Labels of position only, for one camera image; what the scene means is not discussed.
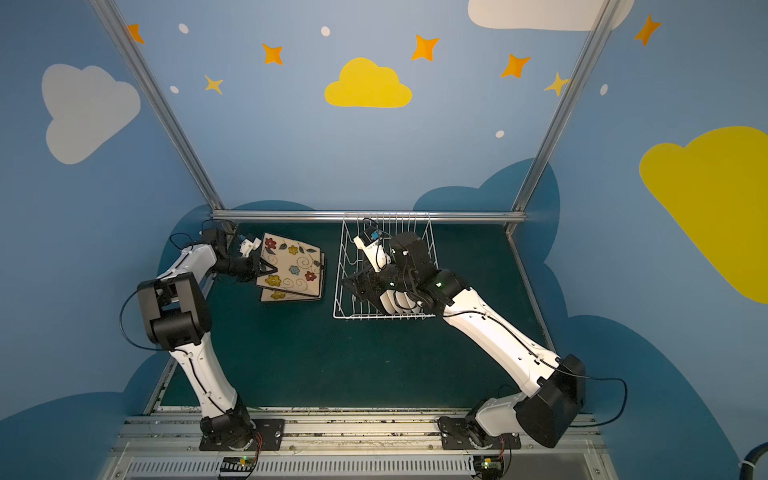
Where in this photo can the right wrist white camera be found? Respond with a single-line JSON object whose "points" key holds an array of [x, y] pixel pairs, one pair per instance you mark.
{"points": [[371, 243]]}

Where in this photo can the aluminium frame post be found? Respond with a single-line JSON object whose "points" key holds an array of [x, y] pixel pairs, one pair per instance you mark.
{"points": [[583, 68], [114, 24]]}

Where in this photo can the small circuit board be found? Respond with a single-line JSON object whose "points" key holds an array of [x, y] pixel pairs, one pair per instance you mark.
{"points": [[240, 467], [487, 468]]}

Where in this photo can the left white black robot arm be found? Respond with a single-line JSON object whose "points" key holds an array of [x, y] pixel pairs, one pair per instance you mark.
{"points": [[177, 319]]}

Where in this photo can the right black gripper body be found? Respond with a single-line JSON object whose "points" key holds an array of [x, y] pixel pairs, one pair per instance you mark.
{"points": [[365, 285]]}

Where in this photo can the white round plate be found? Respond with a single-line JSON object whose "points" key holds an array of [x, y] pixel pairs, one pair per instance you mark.
{"points": [[387, 302], [397, 306], [405, 302]]}

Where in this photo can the aluminium frame right post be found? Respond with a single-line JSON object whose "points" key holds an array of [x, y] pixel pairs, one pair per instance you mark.
{"points": [[583, 68]]}

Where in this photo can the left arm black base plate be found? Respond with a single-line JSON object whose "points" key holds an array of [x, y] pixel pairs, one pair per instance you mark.
{"points": [[223, 434]]}

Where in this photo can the left small circuit board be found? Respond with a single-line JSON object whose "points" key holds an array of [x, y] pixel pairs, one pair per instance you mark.
{"points": [[240, 467]]}

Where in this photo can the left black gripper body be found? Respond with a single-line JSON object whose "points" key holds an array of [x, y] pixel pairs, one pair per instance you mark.
{"points": [[257, 264]]}

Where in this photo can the black square floral plate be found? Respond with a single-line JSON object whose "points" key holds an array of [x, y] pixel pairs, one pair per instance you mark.
{"points": [[288, 295], [274, 245]]}

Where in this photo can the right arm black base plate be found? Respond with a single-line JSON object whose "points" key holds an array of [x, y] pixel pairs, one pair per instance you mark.
{"points": [[459, 434]]}

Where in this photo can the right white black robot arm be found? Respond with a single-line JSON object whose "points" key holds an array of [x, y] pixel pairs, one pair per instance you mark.
{"points": [[552, 389]]}

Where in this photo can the right small circuit board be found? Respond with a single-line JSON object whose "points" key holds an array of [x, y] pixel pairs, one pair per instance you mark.
{"points": [[487, 468]]}

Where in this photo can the aluminium mounting rail base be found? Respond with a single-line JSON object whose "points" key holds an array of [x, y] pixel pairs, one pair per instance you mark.
{"points": [[346, 443]]}

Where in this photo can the aluminium frame left post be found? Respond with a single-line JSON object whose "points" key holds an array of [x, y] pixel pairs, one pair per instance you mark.
{"points": [[114, 24]]}

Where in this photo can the white wire dish rack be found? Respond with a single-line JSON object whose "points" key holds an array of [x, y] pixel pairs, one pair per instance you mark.
{"points": [[345, 264]]}

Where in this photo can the aluminium frame back bar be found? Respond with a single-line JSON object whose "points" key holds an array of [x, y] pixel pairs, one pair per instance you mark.
{"points": [[311, 216]]}

